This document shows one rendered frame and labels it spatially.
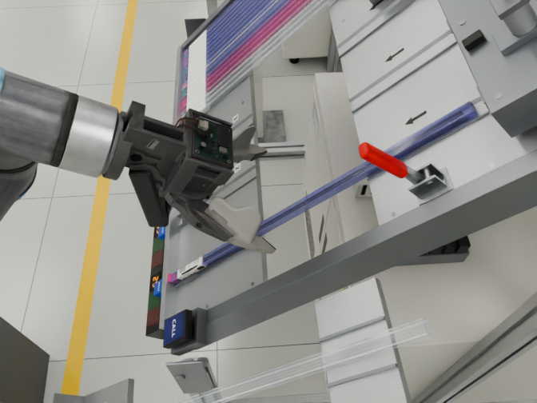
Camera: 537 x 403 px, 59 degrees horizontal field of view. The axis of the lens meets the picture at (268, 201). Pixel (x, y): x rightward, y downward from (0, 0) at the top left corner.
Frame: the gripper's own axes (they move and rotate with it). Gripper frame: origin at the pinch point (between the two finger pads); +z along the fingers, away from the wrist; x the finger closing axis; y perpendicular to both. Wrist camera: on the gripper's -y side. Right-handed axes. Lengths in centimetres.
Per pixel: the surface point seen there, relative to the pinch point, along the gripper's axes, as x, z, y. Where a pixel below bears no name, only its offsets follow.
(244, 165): 14.0, 2.5, -9.9
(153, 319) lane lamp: -3.7, -2.7, -33.7
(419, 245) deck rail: -9.9, 11.1, 11.8
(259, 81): 94, 35, -53
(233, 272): -3.6, 1.7, -13.0
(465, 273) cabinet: 2.7, 47.8, -8.1
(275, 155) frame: 61, 38, -52
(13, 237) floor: 55, -25, -124
